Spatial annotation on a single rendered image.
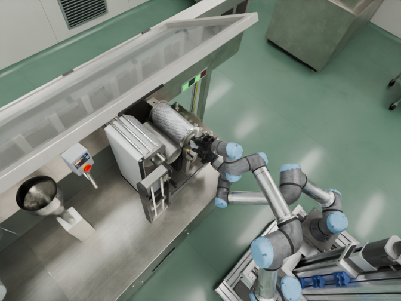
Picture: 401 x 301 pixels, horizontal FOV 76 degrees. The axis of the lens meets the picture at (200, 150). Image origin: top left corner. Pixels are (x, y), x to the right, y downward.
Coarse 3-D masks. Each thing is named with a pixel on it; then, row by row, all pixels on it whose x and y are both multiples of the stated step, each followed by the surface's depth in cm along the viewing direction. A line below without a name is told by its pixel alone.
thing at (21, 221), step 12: (144, 120) 164; (96, 156) 149; (108, 156) 159; (96, 168) 158; (108, 168) 169; (60, 180) 138; (72, 180) 147; (84, 180) 156; (72, 192) 155; (12, 216) 128; (24, 216) 135; (36, 216) 143; (12, 228) 134; (24, 228) 142
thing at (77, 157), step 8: (80, 144) 86; (64, 152) 84; (72, 152) 84; (80, 152) 84; (88, 152) 87; (64, 160) 84; (72, 160) 83; (80, 160) 85; (88, 160) 90; (72, 168) 87; (80, 168) 88; (88, 168) 89
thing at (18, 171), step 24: (168, 24) 125; (240, 24) 88; (120, 48) 115; (216, 48) 84; (72, 72) 106; (168, 72) 74; (120, 96) 69; (144, 96) 71; (96, 120) 64; (48, 144) 59; (72, 144) 61; (24, 168) 56; (0, 192) 54
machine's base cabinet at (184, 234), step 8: (208, 208) 211; (200, 216) 205; (192, 224) 196; (184, 232) 194; (176, 240) 186; (168, 248) 183; (160, 256) 176; (168, 256) 220; (152, 264) 172; (160, 264) 208; (144, 272) 170; (152, 272) 205; (136, 280) 166; (144, 280) 199; (128, 288) 162; (136, 288) 193; (128, 296) 188
